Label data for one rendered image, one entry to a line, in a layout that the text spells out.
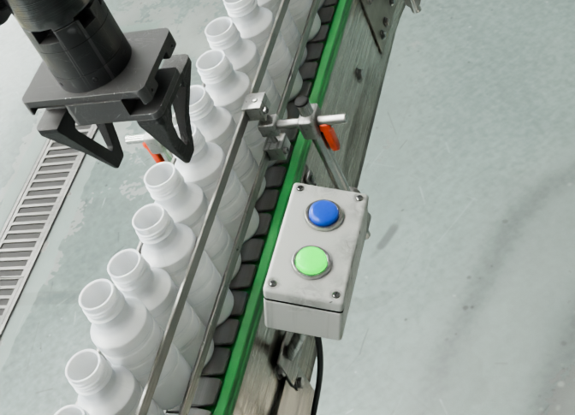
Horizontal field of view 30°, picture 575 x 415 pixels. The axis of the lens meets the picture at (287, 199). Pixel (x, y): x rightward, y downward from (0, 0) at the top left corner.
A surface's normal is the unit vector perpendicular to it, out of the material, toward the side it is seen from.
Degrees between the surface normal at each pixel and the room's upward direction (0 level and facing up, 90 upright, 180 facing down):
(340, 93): 90
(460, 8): 0
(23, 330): 0
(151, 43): 0
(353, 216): 20
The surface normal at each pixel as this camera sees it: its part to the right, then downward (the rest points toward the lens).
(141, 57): -0.34, -0.65
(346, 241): -0.01, -0.63
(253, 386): 0.91, -0.07
